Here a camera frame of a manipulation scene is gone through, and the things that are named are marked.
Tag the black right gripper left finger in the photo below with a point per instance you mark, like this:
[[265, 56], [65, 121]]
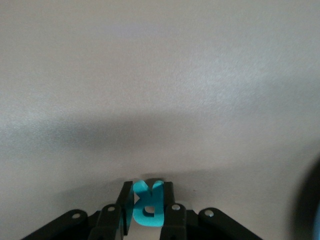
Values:
[[107, 225]]

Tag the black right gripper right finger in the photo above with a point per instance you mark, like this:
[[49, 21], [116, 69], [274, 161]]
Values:
[[175, 225]]

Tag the teal foam letter R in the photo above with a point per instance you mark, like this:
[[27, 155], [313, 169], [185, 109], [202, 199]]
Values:
[[155, 200]]

